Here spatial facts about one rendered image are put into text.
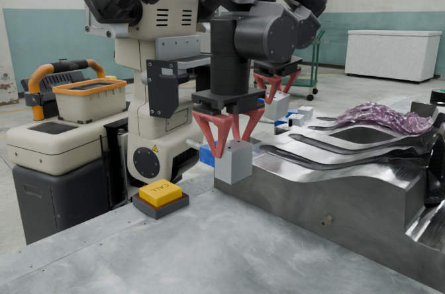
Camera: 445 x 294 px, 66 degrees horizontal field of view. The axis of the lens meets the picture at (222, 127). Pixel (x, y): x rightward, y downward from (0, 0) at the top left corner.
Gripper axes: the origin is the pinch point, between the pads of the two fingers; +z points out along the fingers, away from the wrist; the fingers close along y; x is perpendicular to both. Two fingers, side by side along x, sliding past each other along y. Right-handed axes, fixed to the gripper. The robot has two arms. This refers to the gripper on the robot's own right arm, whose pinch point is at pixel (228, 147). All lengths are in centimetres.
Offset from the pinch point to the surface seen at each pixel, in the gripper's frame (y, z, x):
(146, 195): -5.6, 12.5, 16.1
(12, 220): 4, 97, 180
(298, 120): 44.3, 7.8, 14.6
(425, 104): 96, 9, -4
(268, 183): 9.9, 9.5, -0.9
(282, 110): 28.7, 1.1, 9.7
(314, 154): 23.1, 7.1, -2.5
